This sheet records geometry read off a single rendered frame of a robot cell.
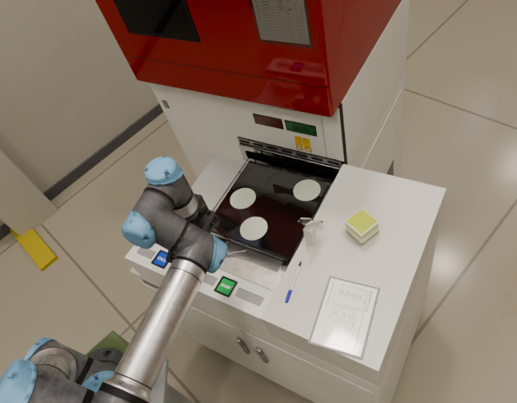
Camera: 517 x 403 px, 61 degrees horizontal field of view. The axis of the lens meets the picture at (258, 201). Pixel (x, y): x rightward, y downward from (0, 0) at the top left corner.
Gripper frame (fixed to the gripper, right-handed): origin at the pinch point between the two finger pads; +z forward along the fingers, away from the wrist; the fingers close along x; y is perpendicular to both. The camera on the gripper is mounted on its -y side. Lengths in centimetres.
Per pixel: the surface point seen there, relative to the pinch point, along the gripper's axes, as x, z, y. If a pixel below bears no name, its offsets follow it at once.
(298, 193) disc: -3, 25, 46
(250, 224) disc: 7.8, 25.5, 27.1
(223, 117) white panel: 33, 8, 58
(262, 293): -11.8, 19.6, 3.5
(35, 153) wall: 211, 79, 52
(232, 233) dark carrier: 12.0, 25.5, 21.5
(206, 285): 6.2, 19.6, -1.5
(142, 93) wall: 187, 91, 137
